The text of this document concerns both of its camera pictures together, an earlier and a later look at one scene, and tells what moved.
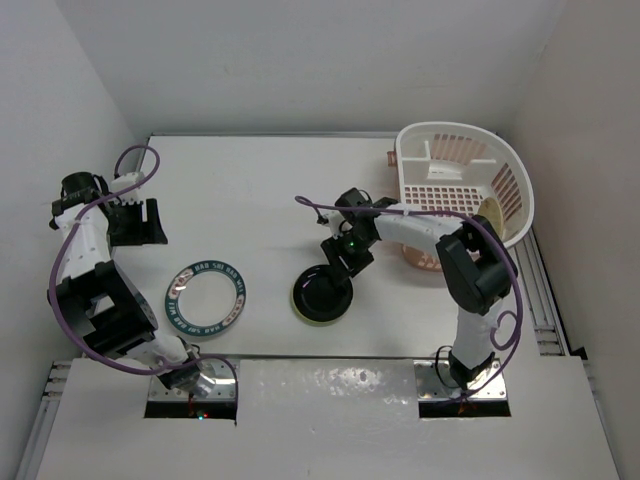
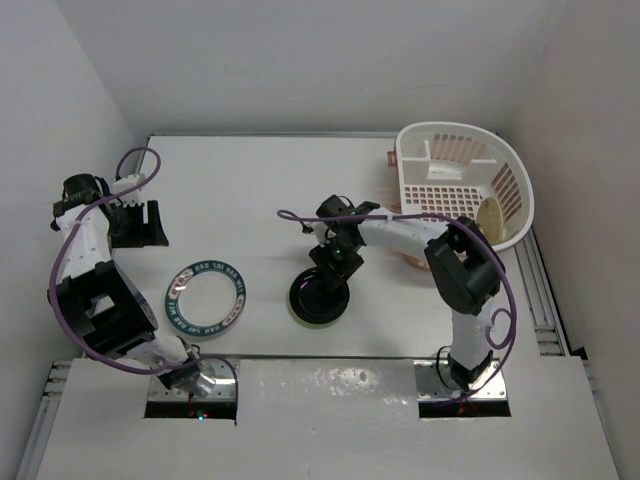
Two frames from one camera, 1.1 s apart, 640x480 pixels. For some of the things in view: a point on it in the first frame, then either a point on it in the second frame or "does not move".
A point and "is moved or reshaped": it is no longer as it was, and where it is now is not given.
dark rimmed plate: [205, 298] does not move
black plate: [322, 293] does not move
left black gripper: [145, 232] does not move
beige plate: [321, 323] is moved or reshaped
